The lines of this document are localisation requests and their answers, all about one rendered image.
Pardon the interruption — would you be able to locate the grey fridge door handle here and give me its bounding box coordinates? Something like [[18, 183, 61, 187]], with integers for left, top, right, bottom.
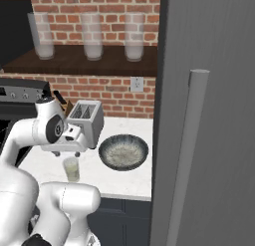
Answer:
[[165, 69, 211, 246]]

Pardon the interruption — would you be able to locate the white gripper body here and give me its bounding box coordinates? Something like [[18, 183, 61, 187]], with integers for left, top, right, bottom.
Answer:
[[40, 132, 91, 154]]

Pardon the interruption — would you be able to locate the white wall socket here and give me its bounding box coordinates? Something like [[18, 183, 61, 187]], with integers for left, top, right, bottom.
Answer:
[[129, 76, 145, 94]]

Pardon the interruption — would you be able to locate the black range hood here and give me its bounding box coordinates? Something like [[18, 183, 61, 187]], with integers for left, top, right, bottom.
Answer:
[[0, 0, 36, 69]]

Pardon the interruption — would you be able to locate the glass of lemonade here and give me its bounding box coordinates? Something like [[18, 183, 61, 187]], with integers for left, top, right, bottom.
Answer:
[[63, 156, 81, 183]]

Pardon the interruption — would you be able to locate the wooden knife block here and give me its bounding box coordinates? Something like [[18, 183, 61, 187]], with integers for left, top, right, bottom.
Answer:
[[53, 90, 75, 118]]

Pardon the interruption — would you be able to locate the steel stove with knobs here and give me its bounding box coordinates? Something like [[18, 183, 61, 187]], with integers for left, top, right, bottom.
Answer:
[[0, 78, 54, 168]]

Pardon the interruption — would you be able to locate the tall clear glass jar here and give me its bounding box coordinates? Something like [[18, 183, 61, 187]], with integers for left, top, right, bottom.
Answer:
[[124, 12, 146, 63], [80, 12, 105, 62], [27, 11, 56, 61]]

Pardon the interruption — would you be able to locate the grey fridge door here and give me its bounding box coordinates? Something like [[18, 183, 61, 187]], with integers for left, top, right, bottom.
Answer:
[[148, 0, 255, 246]]

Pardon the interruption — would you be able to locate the dark wooden shelf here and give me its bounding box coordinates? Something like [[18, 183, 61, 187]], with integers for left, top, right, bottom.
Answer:
[[1, 44, 159, 78]]

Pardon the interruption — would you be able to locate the dark speckled ice bowl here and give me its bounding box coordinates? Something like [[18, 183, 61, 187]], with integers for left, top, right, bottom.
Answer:
[[98, 133, 149, 172]]

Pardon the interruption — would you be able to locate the dark base cupboard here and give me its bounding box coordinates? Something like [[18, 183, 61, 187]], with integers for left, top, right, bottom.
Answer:
[[87, 197, 152, 246]]

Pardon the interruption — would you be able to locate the silver toaster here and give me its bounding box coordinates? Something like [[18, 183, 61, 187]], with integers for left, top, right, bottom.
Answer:
[[66, 100, 106, 150]]

